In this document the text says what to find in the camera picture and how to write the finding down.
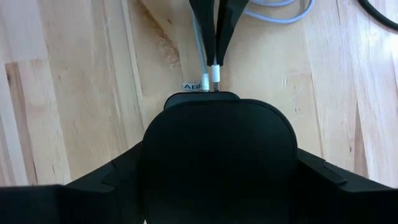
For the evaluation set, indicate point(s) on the rounded black charging cube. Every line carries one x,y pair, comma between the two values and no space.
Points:
217,155

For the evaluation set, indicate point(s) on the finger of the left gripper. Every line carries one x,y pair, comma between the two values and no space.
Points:
206,21
228,21

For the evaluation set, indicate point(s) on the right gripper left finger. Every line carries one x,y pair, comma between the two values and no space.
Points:
77,202

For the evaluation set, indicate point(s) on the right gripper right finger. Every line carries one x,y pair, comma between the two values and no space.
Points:
342,202

